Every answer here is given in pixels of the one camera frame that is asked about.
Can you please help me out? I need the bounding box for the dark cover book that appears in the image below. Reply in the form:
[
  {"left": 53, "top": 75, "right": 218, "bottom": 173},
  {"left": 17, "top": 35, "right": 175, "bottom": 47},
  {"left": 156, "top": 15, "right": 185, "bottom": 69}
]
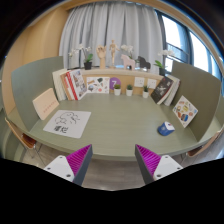
[{"left": 151, "top": 77, "right": 173, "bottom": 105}]

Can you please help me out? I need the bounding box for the white orchid right pot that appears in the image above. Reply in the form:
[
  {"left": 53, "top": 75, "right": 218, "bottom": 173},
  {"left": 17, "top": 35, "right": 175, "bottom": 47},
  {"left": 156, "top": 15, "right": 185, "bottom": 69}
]
[{"left": 154, "top": 49, "right": 175, "bottom": 76}]

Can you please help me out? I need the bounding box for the white wall socket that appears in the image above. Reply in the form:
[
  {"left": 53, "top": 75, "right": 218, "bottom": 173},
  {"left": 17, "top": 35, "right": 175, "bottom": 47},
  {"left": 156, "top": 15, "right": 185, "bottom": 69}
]
[
  {"left": 134, "top": 77, "right": 145, "bottom": 87},
  {"left": 147, "top": 79, "right": 157, "bottom": 89}
]

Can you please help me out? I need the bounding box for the wooden hand model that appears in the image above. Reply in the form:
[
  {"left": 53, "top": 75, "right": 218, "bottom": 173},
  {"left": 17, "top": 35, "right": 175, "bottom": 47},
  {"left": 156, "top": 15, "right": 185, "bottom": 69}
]
[{"left": 96, "top": 45, "right": 106, "bottom": 69}]

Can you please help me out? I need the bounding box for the small potted plant right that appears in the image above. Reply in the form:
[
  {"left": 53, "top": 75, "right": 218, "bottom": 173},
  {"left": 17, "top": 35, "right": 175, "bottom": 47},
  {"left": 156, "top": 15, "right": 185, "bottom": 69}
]
[{"left": 142, "top": 85, "right": 149, "bottom": 98}]

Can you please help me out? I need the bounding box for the green left partition panel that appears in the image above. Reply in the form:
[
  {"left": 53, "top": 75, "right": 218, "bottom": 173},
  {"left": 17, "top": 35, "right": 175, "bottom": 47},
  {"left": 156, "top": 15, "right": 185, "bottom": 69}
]
[{"left": 11, "top": 56, "right": 64, "bottom": 131}]

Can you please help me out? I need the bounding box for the beige wooden board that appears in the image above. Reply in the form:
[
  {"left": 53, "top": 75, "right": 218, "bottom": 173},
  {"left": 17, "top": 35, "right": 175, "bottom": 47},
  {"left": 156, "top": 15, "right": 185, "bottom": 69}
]
[{"left": 33, "top": 88, "right": 59, "bottom": 120}]

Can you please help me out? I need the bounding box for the white orchid middle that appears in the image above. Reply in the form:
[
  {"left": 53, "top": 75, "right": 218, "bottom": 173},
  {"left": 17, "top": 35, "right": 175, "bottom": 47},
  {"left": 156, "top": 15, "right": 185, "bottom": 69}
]
[{"left": 121, "top": 44, "right": 133, "bottom": 59}]

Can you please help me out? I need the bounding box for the purple round number sign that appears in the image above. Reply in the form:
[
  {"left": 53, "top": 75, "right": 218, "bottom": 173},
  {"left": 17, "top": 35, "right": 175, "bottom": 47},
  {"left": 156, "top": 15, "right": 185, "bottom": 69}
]
[{"left": 110, "top": 77, "right": 121, "bottom": 90}]

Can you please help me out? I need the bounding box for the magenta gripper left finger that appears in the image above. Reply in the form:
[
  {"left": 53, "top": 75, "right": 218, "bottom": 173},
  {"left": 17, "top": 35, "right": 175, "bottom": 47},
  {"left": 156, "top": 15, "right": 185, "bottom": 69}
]
[{"left": 44, "top": 145, "right": 93, "bottom": 186}]

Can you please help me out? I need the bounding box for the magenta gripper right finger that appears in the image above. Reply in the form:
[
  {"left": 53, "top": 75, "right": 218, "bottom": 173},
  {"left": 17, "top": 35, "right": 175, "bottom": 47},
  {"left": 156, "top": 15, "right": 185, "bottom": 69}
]
[{"left": 135, "top": 144, "right": 182, "bottom": 184}]

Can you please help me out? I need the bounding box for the black horse figurine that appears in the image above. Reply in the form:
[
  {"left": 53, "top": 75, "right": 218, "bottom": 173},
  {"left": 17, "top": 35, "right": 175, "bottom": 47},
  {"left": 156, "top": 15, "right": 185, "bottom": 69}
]
[{"left": 138, "top": 56, "right": 151, "bottom": 69}]

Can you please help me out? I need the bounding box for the white wall socket right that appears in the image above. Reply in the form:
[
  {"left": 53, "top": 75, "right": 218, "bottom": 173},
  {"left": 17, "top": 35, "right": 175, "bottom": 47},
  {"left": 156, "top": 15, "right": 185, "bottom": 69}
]
[{"left": 147, "top": 79, "right": 157, "bottom": 89}]

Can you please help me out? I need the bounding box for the wooden shelf ledge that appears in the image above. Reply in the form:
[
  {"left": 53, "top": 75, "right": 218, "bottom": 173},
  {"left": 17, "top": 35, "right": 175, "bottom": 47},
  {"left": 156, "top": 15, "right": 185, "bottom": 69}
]
[{"left": 81, "top": 68, "right": 162, "bottom": 94}]

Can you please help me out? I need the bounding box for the wooden chair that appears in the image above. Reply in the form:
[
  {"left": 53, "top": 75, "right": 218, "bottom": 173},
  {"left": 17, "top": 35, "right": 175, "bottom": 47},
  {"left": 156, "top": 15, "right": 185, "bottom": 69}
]
[
  {"left": 182, "top": 128, "right": 224, "bottom": 159},
  {"left": 4, "top": 117, "right": 46, "bottom": 167}
]

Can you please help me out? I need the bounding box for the pink horse figurine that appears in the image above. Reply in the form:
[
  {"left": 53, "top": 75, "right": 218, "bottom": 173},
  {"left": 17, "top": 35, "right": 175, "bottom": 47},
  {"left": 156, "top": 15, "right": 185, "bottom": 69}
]
[{"left": 121, "top": 54, "right": 135, "bottom": 71}]

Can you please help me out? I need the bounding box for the wooden mannequin figure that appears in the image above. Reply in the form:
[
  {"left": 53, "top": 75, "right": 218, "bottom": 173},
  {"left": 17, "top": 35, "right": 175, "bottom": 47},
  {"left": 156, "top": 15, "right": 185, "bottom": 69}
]
[{"left": 109, "top": 41, "right": 119, "bottom": 62}]

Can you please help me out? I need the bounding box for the white illustrated card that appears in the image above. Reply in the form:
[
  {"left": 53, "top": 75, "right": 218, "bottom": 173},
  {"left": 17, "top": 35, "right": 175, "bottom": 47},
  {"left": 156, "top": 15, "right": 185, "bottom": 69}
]
[{"left": 87, "top": 77, "right": 110, "bottom": 94}]

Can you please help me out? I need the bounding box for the green right partition panel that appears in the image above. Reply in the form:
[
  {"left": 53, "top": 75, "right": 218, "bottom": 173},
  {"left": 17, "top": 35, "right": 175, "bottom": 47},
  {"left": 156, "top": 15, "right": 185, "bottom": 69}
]
[{"left": 171, "top": 61, "right": 221, "bottom": 141}]

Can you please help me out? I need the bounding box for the blue and white computer mouse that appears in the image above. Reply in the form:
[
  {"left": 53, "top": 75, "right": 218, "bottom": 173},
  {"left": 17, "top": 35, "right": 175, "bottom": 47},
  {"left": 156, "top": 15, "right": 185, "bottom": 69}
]
[{"left": 157, "top": 121, "right": 175, "bottom": 136}]

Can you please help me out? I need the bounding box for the white orchid pot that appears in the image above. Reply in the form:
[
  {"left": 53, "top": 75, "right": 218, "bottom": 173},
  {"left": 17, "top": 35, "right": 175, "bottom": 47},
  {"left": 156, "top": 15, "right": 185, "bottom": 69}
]
[
  {"left": 154, "top": 49, "right": 175, "bottom": 76},
  {"left": 68, "top": 44, "right": 93, "bottom": 70}
]

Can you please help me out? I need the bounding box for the white printed mouse pad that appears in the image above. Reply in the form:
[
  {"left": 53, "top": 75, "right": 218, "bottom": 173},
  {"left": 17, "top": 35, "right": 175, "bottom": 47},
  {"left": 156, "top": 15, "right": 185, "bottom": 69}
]
[{"left": 43, "top": 110, "right": 91, "bottom": 139}]

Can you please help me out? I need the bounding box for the green partition panel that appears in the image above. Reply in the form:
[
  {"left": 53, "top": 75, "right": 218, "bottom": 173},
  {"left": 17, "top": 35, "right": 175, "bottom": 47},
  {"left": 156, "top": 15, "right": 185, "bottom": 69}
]
[
  {"left": 171, "top": 61, "right": 221, "bottom": 141},
  {"left": 11, "top": 56, "right": 64, "bottom": 131}
]

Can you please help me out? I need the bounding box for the red and white book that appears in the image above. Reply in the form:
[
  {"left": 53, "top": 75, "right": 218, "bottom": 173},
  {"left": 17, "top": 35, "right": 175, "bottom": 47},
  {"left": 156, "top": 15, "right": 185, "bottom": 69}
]
[{"left": 66, "top": 69, "right": 87, "bottom": 100}]

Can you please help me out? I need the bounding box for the white wall socket left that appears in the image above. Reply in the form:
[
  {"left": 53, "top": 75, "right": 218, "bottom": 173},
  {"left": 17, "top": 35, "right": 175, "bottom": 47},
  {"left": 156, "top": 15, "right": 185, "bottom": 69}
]
[{"left": 134, "top": 77, "right": 145, "bottom": 87}]

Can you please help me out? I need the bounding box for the small potted plant left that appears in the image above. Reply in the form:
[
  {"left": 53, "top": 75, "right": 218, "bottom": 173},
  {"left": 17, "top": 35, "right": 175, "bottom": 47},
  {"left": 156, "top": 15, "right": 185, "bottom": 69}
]
[{"left": 114, "top": 84, "right": 121, "bottom": 96}]

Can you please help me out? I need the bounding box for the white orchid left pot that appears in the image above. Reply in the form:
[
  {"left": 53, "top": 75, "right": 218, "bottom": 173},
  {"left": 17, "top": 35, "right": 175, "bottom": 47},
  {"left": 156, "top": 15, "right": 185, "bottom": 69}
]
[{"left": 68, "top": 44, "right": 93, "bottom": 70}]

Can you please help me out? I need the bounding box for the small potted plant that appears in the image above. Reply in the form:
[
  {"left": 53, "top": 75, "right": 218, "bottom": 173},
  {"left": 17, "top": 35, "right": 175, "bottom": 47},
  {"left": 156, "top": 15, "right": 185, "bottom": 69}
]
[
  {"left": 114, "top": 84, "right": 121, "bottom": 96},
  {"left": 126, "top": 84, "right": 133, "bottom": 96},
  {"left": 142, "top": 85, "right": 149, "bottom": 98}
]

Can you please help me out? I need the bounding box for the small potted plant middle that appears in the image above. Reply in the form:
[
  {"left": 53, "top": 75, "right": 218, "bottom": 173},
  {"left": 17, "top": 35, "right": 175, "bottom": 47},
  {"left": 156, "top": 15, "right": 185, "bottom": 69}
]
[{"left": 126, "top": 84, "right": 133, "bottom": 96}]

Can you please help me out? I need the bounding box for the white book far left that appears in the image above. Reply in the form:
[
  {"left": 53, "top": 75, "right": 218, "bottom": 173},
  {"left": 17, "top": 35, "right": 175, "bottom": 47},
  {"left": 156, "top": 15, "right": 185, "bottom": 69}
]
[{"left": 52, "top": 69, "right": 67, "bottom": 101}]

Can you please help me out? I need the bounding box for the white book behind dark book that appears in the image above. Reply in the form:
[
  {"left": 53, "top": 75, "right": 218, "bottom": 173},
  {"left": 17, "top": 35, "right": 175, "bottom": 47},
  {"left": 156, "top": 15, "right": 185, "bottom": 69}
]
[{"left": 164, "top": 75, "right": 180, "bottom": 106}]

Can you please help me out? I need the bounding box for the grey curtain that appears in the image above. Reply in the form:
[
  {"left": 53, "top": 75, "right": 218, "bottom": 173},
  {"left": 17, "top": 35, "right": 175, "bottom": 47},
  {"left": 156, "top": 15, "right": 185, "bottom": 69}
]
[{"left": 59, "top": 2, "right": 163, "bottom": 68}]

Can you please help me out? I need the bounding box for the wooden chair right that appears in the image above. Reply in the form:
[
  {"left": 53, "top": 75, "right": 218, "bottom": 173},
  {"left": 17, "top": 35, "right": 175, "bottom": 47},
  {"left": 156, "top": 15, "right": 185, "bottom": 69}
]
[{"left": 182, "top": 128, "right": 224, "bottom": 159}]

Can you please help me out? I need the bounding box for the illustrated picture book right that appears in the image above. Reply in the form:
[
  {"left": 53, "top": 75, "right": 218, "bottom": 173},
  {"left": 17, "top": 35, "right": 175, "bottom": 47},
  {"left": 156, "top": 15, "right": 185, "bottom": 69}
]
[{"left": 173, "top": 96, "right": 198, "bottom": 128}]

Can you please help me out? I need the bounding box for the wooden chair left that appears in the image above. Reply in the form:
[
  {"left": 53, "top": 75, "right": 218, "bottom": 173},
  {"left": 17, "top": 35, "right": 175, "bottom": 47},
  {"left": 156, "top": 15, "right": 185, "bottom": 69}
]
[{"left": 4, "top": 117, "right": 46, "bottom": 167}]

